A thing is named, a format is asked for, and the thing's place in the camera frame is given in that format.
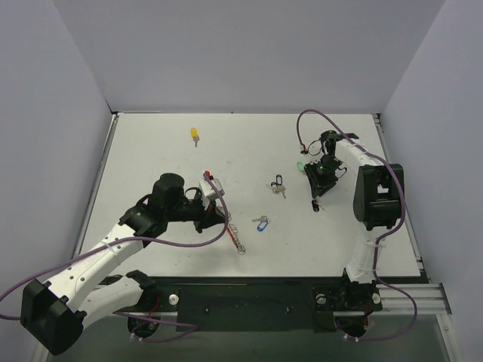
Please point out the blue tagged key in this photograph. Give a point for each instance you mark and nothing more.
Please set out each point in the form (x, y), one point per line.
(262, 222)

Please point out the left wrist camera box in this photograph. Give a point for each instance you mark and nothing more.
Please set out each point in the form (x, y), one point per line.
(210, 189)

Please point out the yellow tagged key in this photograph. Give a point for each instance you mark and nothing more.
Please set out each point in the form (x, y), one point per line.
(195, 136)

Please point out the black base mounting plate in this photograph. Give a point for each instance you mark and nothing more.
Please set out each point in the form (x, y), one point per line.
(243, 304)

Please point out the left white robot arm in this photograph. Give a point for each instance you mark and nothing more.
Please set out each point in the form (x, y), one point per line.
(57, 311)

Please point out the black tagged key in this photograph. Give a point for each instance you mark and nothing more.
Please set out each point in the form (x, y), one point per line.
(316, 205)

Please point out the black carabiner key bunch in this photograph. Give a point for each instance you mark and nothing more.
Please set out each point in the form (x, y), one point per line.
(277, 187)

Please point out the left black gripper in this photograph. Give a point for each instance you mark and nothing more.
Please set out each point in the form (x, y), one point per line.
(206, 217)

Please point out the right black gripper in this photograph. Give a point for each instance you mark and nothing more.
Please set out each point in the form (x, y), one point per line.
(318, 181)

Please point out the red handled keyring holder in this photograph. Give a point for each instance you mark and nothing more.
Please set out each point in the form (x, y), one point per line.
(233, 233)

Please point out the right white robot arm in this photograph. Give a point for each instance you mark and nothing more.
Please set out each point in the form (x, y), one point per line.
(377, 201)

